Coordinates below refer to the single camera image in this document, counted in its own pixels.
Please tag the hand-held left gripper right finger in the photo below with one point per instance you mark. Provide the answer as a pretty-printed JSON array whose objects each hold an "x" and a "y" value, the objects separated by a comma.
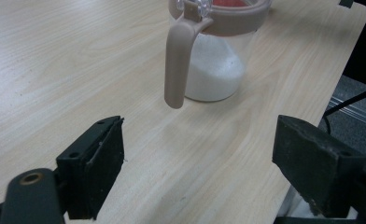
[{"x": 312, "y": 168}]

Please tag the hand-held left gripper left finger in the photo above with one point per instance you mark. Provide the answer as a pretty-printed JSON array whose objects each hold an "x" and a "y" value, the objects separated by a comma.
[{"x": 92, "y": 168}]

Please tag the red and white bag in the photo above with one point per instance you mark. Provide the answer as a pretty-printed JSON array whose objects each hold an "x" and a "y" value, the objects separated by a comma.
[{"x": 231, "y": 3}]

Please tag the metal floor rail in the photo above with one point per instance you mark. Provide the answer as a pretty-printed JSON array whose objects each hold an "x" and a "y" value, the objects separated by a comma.
[{"x": 358, "y": 113}]

